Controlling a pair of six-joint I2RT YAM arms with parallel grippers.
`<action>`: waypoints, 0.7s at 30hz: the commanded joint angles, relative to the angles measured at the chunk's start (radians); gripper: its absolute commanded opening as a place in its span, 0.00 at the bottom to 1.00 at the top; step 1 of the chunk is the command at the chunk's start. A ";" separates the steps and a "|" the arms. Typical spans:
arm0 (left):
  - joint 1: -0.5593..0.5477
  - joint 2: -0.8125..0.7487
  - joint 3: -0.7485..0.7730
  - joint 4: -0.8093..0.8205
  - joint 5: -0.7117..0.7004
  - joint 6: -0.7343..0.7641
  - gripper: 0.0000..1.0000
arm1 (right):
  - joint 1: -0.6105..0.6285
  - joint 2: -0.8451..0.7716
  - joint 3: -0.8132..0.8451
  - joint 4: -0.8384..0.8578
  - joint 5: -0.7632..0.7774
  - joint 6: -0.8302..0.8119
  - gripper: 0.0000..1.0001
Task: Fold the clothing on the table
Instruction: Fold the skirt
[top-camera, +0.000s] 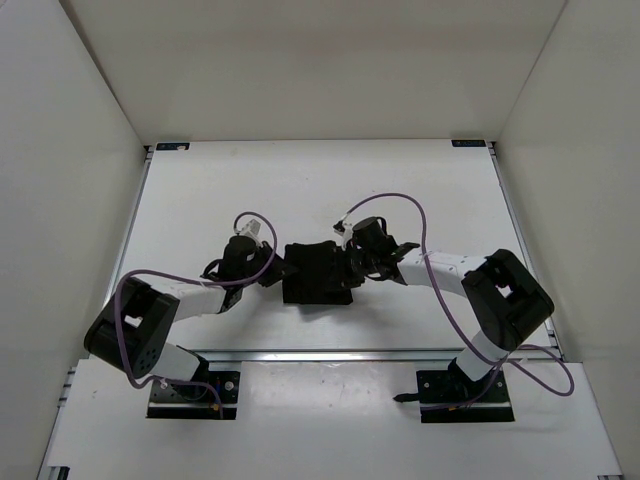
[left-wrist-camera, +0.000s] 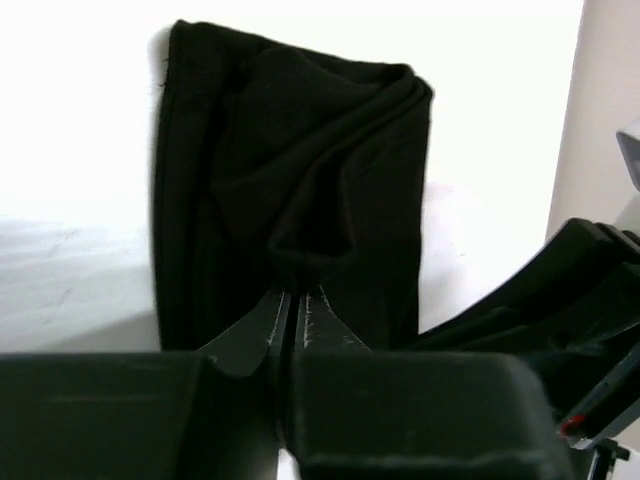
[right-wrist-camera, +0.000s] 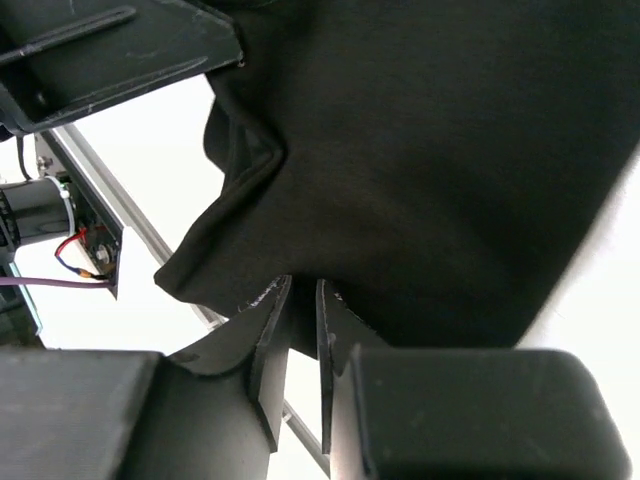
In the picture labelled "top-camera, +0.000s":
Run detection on blue corner label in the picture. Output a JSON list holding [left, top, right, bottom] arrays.
[[155, 142, 190, 151], [451, 139, 486, 148]]

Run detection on blue right corner label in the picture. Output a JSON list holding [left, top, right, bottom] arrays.
[[451, 139, 486, 148]]

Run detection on blue left corner label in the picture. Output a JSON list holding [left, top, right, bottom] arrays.
[[155, 142, 190, 151]]

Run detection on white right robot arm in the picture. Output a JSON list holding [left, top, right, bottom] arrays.
[[334, 217, 555, 410]]

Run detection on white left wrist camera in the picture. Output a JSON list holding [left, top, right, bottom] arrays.
[[234, 219, 262, 246]]

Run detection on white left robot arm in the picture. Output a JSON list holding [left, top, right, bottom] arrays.
[[84, 235, 298, 402]]

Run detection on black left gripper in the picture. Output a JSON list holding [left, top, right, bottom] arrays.
[[240, 239, 297, 287]]

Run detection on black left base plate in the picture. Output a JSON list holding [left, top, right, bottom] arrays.
[[146, 367, 241, 421]]

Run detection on black skirt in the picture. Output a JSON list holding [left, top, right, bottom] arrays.
[[282, 240, 353, 306]]

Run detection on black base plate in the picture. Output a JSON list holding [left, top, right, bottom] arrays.
[[416, 370, 515, 424], [146, 367, 241, 421]]

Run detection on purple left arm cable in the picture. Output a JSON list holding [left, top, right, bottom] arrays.
[[113, 211, 284, 416]]

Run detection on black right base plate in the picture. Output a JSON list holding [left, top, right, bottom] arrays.
[[416, 370, 515, 424]]

